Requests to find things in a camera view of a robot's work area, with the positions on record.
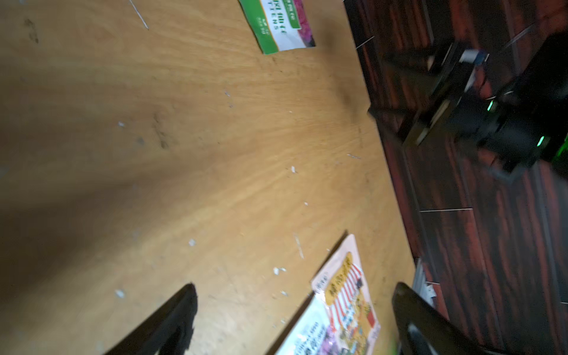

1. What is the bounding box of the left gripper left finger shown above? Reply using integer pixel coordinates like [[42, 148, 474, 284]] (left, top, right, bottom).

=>
[[107, 283, 198, 354]]

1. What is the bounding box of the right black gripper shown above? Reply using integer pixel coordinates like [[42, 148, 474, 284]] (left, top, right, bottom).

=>
[[399, 44, 567, 177]]

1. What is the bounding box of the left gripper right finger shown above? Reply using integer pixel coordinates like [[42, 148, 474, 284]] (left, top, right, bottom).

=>
[[392, 282, 484, 354]]

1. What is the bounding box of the orange striped seed packet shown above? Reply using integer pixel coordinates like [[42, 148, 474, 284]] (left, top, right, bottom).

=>
[[312, 234, 380, 354]]

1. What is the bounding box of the magenta flower seed packet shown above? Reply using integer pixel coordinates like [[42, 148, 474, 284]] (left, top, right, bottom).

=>
[[239, 0, 316, 55]]

